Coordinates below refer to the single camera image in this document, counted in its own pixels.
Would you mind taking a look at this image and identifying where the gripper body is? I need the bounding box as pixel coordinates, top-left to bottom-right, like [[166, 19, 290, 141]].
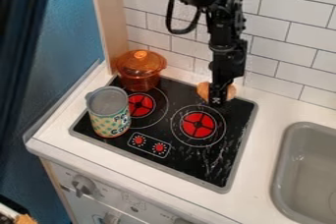
[[207, 38, 250, 87]]

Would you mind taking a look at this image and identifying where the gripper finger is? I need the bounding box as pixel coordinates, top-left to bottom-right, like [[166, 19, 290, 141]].
[[207, 84, 232, 107]]

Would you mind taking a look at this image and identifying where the orange toy bread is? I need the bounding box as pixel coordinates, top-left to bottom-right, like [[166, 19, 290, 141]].
[[196, 81, 238, 102]]

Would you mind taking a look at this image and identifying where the toy stove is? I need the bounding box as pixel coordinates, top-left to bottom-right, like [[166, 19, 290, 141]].
[[68, 73, 260, 195]]

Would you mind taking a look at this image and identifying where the orange transparent pot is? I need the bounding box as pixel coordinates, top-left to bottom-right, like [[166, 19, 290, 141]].
[[114, 58, 168, 93]]

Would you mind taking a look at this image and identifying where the orange transparent lid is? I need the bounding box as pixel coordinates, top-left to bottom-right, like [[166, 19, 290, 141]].
[[114, 49, 168, 73]]

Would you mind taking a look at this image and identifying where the green dotted can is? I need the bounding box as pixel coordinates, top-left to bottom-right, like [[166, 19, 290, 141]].
[[84, 85, 133, 140]]

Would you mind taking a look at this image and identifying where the toy sink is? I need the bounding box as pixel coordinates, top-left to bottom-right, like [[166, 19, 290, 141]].
[[268, 121, 336, 224]]

